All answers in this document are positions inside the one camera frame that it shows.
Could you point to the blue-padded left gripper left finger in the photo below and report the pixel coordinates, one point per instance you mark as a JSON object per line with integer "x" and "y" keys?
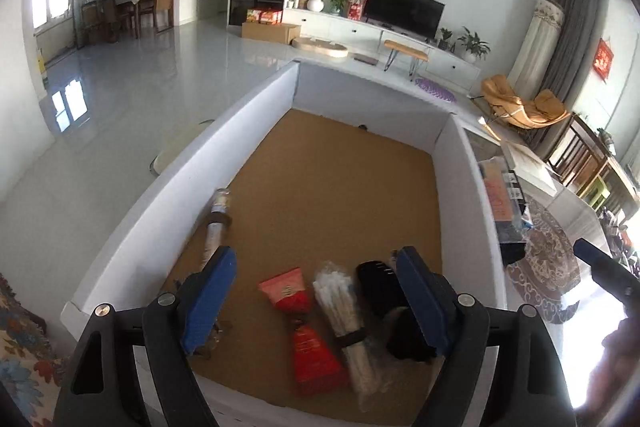
{"x": 101, "y": 386}

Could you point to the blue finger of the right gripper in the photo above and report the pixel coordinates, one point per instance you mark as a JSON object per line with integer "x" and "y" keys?
{"x": 610, "y": 275}

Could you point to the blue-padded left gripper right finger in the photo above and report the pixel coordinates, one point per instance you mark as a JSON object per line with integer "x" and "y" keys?
{"x": 509, "y": 353}

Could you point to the black instruction box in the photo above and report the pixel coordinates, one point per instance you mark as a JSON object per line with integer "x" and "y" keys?
{"x": 511, "y": 234}

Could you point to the black sock bundle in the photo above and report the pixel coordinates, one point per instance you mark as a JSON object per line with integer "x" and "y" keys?
{"x": 388, "y": 314}

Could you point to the wooden dining chair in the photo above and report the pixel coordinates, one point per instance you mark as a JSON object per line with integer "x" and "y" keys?
{"x": 578, "y": 156}

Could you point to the clear bag with orange card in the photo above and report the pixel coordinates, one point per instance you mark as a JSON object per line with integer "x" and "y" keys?
{"x": 496, "y": 178}

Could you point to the flat white box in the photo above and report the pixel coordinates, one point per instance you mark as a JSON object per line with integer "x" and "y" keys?
{"x": 529, "y": 168}

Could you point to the orange lounge chair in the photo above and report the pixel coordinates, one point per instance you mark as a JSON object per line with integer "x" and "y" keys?
{"x": 543, "y": 111}

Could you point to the red pouch package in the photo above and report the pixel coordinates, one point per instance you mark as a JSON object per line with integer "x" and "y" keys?
{"x": 287, "y": 292}

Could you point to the red small box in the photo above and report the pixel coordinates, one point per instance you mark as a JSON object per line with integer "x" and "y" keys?
{"x": 316, "y": 368}

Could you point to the bundle of white sticks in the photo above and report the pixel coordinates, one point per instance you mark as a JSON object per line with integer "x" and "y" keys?
{"x": 335, "y": 293}

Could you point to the purple mat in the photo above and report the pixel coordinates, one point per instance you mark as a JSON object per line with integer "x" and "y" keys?
{"x": 434, "y": 89}

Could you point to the potted green plant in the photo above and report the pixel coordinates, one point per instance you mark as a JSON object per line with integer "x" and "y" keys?
{"x": 474, "y": 48}

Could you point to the wooden bench with hairpin legs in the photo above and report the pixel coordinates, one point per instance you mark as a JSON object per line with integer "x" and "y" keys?
{"x": 417, "y": 57}

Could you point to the white cardboard box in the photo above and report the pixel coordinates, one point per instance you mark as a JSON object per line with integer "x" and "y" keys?
{"x": 323, "y": 166}

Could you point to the black television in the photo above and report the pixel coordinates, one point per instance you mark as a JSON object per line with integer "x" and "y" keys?
{"x": 418, "y": 17}

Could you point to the brown cardboard box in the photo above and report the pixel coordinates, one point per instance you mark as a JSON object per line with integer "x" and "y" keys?
{"x": 278, "y": 33}

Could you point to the red wall hanging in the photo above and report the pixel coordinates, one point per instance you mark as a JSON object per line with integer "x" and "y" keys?
{"x": 603, "y": 59}

